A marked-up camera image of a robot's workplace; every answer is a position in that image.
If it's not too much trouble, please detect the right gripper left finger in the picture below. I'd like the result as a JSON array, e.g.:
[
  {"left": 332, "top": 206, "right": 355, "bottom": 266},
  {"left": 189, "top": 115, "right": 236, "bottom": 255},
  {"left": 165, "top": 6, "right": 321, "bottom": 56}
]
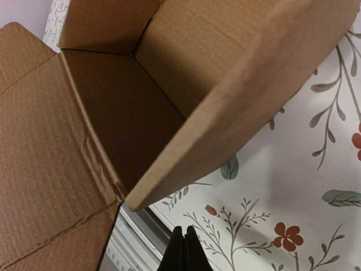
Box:
[{"left": 158, "top": 226, "right": 185, "bottom": 271}]

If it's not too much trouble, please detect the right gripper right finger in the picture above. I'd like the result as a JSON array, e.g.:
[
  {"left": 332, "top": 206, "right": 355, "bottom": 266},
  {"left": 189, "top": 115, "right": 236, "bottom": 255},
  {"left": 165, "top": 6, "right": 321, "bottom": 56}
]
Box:
[{"left": 184, "top": 226, "right": 212, "bottom": 271}]

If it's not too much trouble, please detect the aluminium front rail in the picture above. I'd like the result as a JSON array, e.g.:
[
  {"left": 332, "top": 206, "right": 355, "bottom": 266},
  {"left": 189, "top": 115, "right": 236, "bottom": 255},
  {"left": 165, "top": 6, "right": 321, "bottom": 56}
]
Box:
[{"left": 99, "top": 204, "right": 171, "bottom": 271}]

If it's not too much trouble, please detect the floral patterned table mat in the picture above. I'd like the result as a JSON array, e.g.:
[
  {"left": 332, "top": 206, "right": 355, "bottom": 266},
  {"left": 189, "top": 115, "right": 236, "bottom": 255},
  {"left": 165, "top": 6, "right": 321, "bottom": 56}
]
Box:
[{"left": 42, "top": 0, "right": 361, "bottom": 271}]

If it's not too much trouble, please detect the brown cardboard box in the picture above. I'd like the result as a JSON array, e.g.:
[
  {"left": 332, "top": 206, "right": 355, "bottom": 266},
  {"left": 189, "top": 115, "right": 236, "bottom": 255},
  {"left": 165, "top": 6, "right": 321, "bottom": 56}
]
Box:
[{"left": 1, "top": 1, "right": 360, "bottom": 270}]

